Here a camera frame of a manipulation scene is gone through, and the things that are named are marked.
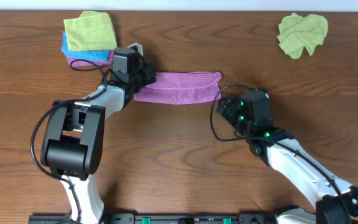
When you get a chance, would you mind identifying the purple microfiber cloth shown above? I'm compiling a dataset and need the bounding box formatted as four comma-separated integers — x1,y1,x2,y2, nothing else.
134,72,222,105

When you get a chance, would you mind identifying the folded purple cloth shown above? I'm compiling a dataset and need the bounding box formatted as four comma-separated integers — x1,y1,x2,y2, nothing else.
67,50,114,67

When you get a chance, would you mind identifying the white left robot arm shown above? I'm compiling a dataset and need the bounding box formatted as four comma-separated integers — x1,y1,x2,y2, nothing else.
34,62,157,223

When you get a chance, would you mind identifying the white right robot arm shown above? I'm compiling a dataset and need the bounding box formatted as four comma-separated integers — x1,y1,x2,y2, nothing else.
217,95,358,223

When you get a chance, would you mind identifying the crumpled lime green cloth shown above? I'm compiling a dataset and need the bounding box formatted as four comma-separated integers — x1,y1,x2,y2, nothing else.
277,13,328,59

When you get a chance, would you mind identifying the folded lime green cloth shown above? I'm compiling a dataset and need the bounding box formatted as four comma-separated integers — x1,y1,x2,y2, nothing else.
63,11,117,51

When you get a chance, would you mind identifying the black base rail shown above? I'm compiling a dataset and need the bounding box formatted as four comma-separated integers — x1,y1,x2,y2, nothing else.
28,212,295,224

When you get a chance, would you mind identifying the folded blue cloth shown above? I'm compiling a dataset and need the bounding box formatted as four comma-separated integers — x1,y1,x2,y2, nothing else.
61,32,111,62

